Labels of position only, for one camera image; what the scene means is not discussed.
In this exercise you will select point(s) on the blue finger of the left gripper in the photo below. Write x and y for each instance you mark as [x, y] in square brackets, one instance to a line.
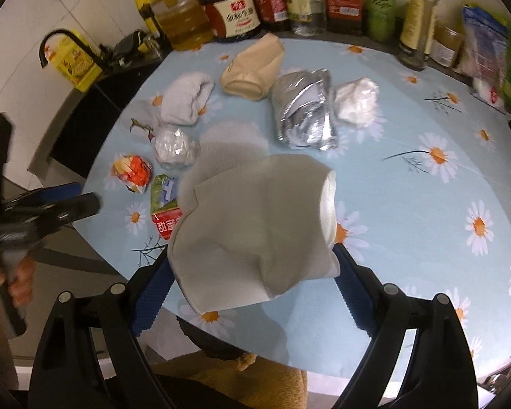
[63, 197]

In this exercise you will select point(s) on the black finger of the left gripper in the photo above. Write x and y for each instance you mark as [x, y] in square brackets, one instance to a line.
[51, 220]

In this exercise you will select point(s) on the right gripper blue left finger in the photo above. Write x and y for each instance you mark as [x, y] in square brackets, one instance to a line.
[150, 301]

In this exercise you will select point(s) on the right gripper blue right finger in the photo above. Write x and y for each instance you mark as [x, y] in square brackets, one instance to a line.
[355, 294]

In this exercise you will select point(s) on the large white paper napkin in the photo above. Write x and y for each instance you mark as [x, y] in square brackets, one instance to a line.
[255, 232]

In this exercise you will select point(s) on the beige paper bag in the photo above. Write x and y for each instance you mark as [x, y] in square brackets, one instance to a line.
[252, 72]

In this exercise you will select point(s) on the black lined trash bin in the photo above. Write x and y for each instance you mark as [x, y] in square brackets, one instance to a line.
[209, 344]

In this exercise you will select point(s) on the left hand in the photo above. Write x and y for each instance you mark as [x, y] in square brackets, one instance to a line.
[20, 287]

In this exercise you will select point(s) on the green red snack packet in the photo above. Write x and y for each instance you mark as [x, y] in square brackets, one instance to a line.
[164, 209]

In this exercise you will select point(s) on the red orange snack wrapper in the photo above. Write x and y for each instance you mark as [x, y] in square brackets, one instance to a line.
[134, 171]

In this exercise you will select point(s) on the yellow dish soap box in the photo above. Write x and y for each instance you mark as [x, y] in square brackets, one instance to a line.
[75, 66]

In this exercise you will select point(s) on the yellow fleece trousers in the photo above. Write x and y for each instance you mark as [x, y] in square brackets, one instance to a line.
[250, 380]

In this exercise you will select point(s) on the clear crumpled plastic wrap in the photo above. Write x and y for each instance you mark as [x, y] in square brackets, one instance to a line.
[173, 147]

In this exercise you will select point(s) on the black curved faucet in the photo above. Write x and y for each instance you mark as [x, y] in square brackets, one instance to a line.
[73, 41]

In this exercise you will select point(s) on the white crumpled napkin left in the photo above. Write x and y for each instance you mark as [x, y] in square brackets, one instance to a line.
[184, 98]

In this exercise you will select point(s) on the white crumpled tissue right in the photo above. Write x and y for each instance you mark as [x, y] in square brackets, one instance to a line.
[356, 102]

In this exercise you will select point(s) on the silver foil wrapper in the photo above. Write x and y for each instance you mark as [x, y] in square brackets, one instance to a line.
[303, 109]

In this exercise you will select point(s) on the cooking oil jug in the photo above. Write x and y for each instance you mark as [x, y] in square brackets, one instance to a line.
[184, 23]

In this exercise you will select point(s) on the soy sauce bottle white label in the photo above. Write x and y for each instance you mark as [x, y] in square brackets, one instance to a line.
[232, 20]

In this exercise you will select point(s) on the blue white salt bag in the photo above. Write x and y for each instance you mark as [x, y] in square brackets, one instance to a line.
[486, 44]

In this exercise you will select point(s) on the green label bottle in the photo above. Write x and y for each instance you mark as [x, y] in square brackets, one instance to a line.
[381, 20]

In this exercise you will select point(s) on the sesame oil bottle yellow cap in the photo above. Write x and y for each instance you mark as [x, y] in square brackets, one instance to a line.
[417, 33]

